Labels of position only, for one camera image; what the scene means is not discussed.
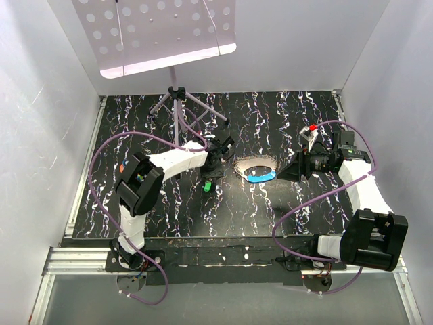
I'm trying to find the key with green tag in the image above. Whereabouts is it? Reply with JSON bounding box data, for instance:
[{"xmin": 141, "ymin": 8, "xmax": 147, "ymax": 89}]
[{"xmin": 203, "ymin": 181, "xmax": 212, "ymax": 192}]

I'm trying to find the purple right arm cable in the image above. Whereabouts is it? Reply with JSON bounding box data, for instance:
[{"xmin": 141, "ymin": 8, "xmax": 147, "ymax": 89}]
[{"xmin": 271, "ymin": 120, "xmax": 379, "ymax": 296}]

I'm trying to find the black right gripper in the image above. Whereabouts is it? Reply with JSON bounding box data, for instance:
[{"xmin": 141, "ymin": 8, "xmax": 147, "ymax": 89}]
[{"xmin": 276, "ymin": 144, "xmax": 336, "ymax": 183}]

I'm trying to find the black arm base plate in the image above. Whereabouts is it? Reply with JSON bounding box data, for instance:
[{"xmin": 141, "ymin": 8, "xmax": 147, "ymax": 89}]
[{"xmin": 105, "ymin": 236, "xmax": 346, "ymax": 286}]

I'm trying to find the aluminium frame rail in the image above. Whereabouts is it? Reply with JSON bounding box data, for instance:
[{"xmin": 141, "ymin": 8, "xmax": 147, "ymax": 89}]
[{"xmin": 43, "ymin": 246, "xmax": 112, "ymax": 275}]

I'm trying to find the perforated music stand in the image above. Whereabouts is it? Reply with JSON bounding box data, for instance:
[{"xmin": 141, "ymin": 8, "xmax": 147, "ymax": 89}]
[{"xmin": 70, "ymin": 0, "xmax": 237, "ymax": 160}]

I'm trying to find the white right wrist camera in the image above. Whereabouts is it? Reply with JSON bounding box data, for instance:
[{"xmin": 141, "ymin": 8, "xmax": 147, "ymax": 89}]
[{"xmin": 299, "ymin": 125, "xmax": 319, "ymax": 152}]

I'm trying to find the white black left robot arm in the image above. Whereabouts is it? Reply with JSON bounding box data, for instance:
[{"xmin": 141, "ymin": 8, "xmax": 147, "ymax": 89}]
[{"xmin": 110, "ymin": 135, "xmax": 235, "ymax": 271}]

